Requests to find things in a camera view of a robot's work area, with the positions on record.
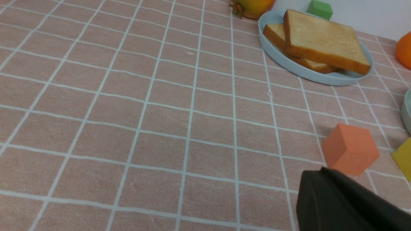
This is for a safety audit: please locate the bottom toast slice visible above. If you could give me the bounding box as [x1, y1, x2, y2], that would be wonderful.
[263, 23, 341, 74]

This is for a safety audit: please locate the orange fruit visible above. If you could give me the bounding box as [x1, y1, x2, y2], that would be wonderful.
[395, 31, 411, 70]

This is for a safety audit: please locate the green cube block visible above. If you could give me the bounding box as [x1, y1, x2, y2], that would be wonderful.
[306, 0, 333, 21]

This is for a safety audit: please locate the red pomegranate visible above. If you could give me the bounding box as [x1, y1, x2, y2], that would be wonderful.
[228, 0, 276, 20]

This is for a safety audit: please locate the yellow cube block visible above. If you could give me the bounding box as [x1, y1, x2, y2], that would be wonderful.
[392, 138, 411, 181]

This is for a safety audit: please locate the orange cube block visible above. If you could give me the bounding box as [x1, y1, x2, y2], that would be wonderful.
[321, 123, 380, 176]

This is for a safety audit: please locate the toast slice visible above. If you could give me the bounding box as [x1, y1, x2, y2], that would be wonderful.
[283, 9, 371, 75]
[263, 23, 341, 74]

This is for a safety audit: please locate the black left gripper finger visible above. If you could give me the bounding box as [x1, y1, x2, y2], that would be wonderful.
[296, 167, 411, 231]

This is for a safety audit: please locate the pink checkered tablecloth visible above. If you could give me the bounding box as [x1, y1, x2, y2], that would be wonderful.
[0, 0, 410, 231]

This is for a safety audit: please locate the green centre plate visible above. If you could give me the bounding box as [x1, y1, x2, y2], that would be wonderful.
[401, 88, 411, 135]

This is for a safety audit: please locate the blue bread plate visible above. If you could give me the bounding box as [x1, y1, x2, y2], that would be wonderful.
[258, 10, 375, 86]

